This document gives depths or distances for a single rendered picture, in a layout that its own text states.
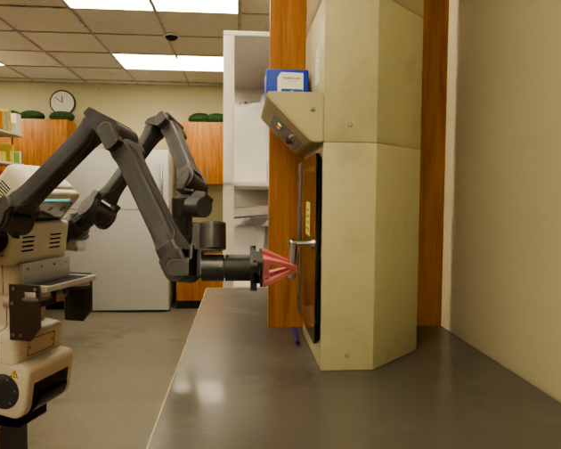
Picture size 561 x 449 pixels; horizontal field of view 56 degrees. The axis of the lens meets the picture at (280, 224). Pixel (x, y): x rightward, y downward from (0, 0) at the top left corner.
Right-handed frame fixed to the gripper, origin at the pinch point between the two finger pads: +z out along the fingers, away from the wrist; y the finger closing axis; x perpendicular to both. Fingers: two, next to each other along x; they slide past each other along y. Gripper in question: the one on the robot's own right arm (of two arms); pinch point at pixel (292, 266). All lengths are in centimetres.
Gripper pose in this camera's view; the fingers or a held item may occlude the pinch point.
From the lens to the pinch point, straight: 115.6
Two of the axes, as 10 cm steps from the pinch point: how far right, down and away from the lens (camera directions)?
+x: -0.2, 9.4, 3.4
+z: 10.0, 0.0, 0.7
